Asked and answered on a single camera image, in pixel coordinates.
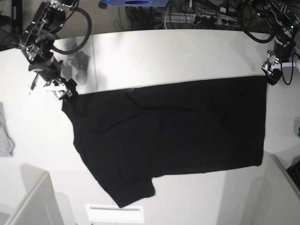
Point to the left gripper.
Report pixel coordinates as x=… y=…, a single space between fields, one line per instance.
x=271 y=68

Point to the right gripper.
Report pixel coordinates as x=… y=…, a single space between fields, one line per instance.
x=50 y=69

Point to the black T-shirt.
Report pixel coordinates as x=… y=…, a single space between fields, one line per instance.
x=128 y=137

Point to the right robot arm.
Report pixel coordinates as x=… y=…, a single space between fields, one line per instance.
x=37 y=45

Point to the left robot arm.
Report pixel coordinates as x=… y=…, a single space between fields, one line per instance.
x=284 y=25

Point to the green white object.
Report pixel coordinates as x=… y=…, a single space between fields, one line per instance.
x=296 y=127

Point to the grey cloth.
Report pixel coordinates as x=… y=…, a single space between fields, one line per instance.
x=6 y=143

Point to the blue box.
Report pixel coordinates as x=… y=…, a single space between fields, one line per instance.
x=151 y=3

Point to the black keyboard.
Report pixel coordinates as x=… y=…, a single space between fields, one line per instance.
x=294 y=172

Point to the left white partition panel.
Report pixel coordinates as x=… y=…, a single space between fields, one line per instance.
x=39 y=206

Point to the white partition panel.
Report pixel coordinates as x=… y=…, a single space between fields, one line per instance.
x=39 y=206
x=273 y=199

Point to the right white partition panel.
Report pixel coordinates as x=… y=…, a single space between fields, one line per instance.
x=273 y=199

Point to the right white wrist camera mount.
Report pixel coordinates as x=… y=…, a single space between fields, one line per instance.
x=58 y=87

